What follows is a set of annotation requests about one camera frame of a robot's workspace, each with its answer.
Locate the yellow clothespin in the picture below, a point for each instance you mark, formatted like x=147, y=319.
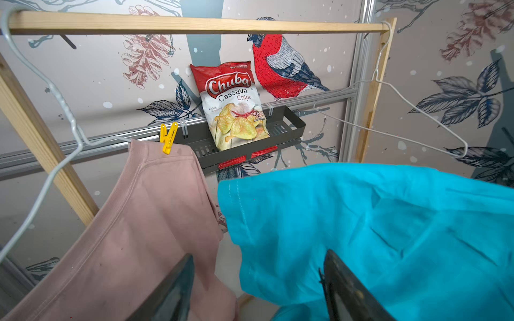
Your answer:
x=167, y=136

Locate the white hanger of pink shirt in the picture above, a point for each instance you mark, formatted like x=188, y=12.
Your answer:
x=80, y=66

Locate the teal t-shirt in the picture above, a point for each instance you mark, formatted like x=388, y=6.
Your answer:
x=427, y=245

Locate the red Chuba chips bag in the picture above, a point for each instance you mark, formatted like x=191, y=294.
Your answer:
x=231, y=104

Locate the wooden clothes rack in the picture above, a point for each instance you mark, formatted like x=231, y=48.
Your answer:
x=23, y=116

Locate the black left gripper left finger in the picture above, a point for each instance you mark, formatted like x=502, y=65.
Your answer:
x=170, y=301

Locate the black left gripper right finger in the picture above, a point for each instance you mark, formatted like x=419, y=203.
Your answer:
x=346, y=297

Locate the pink-grey t-shirt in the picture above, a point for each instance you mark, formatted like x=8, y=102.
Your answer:
x=160, y=210

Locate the black wall basket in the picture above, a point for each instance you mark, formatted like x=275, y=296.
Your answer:
x=284, y=126

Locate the white wire hanger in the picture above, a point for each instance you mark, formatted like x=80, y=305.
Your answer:
x=393, y=115

